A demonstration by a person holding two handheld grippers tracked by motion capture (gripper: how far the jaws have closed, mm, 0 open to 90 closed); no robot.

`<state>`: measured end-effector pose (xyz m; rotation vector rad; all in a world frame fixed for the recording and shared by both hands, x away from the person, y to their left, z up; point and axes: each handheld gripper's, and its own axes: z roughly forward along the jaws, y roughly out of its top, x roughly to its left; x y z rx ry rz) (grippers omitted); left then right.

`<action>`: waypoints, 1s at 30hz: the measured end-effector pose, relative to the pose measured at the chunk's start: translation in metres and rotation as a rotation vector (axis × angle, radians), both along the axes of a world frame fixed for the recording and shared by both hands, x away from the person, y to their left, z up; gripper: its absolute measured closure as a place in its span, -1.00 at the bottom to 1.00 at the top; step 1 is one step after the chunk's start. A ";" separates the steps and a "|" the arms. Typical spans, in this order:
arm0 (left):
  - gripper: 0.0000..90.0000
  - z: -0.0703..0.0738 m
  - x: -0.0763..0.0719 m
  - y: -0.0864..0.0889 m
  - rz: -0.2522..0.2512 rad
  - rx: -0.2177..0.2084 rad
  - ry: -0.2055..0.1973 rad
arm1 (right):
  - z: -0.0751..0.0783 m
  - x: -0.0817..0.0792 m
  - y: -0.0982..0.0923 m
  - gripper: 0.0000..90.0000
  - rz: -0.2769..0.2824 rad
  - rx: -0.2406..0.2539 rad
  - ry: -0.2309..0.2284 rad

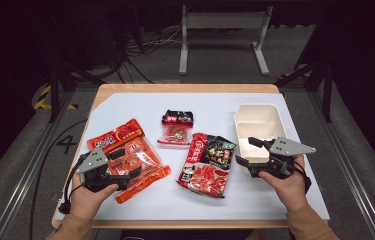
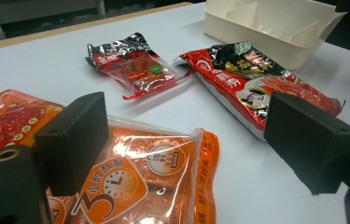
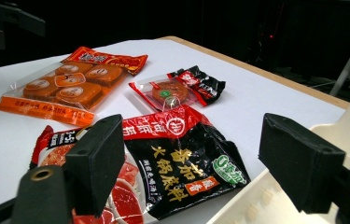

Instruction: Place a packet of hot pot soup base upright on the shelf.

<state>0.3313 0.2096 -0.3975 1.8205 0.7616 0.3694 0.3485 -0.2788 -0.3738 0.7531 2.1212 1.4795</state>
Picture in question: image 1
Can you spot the small black-red snack packet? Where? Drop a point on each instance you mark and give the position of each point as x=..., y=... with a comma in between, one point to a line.
x=176, y=128

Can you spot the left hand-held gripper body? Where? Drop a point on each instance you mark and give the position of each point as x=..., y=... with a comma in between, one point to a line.
x=91, y=161

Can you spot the person's left hand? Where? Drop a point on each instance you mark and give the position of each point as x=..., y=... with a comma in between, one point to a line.
x=85, y=203

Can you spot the aluminium floor rail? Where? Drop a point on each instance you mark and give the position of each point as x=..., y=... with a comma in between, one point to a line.
x=25, y=180
x=348, y=180

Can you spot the large orange-red food packet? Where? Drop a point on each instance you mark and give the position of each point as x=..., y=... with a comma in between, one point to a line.
x=141, y=150

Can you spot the wooden table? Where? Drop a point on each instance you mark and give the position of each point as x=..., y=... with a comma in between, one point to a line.
x=188, y=88

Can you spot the red and black seasoning packet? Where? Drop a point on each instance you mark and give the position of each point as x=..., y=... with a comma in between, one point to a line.
x=208, y=166

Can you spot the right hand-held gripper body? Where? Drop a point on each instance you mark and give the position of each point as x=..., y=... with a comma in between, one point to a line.
x=288, y=147

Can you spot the grey metal stand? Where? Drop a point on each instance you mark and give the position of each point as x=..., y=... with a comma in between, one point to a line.
x=223, y=20

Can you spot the black tripod stand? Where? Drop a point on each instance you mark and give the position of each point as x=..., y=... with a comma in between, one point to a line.
x=326, y=90
x=54, y=90

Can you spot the yellow-black hazard tape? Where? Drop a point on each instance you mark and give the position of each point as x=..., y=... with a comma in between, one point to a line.
x=43, y=98

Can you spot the cream divided lunch box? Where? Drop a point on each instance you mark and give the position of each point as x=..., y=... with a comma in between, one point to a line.
x=258, y=123

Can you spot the person's right hand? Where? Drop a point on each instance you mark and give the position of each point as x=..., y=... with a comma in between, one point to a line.
x=291, y=191

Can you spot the white table mat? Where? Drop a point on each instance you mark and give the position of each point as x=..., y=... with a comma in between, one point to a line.
x=175, y=206

